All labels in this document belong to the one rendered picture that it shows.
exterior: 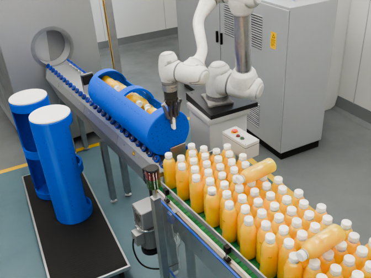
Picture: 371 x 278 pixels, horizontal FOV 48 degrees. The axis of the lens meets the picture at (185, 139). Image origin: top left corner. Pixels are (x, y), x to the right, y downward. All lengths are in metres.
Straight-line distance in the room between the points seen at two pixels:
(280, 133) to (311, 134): 0.39
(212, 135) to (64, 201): 1.20
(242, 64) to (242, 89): 0.16
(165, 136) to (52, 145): 0.89
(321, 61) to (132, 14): 4.41
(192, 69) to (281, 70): 1.73
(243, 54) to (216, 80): 0.29
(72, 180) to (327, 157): 2.42
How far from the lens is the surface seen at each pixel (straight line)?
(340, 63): 4.98
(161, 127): 2.33
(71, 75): 3.90
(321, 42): 3.85
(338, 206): 3.65
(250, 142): 2.25
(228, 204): 1.82
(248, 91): 2.61
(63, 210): 3.27
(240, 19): 2.41
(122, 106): 2.57
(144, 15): 7.68
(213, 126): 2.75
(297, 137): 4.10
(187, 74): 2.07
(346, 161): 4.21
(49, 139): 2.92
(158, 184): 1.83
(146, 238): 2.33
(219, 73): 2.68
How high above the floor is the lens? 2.27
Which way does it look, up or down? 31 degrees down
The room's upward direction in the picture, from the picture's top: 4 degrees counter-clockwise
